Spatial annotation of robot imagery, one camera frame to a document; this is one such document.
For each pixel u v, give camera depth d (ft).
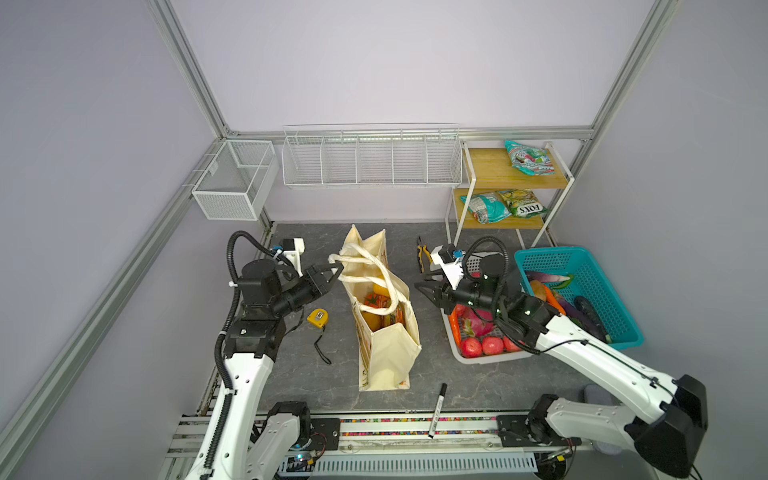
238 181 3.34
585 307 3.07
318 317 3.04
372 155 3.25
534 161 2.86
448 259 1.90
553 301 3.12
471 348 2.71
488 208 3.25
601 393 1.52
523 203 3.32
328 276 2.18
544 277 3.26
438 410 2.53
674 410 1.28
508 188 3.56
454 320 2.86
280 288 1.81
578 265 3.32
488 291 1.83
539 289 3.12
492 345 2.71
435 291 2.03
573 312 3.02
